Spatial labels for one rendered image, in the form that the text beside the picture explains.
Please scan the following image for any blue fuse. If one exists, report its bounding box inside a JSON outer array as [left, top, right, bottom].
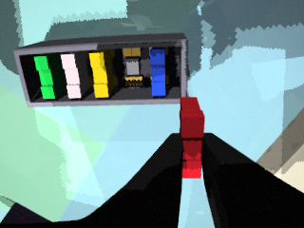
[[149, 47, 164, 95]]

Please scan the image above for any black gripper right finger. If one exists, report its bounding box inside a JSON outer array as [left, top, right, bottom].
[[201, 133, 304, 228]]

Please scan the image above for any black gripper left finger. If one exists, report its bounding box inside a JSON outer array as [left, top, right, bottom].
[[0, 133, 182, 228]]

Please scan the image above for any beige square tray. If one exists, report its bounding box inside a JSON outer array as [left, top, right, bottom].
[[256, 109, 304, 194]]

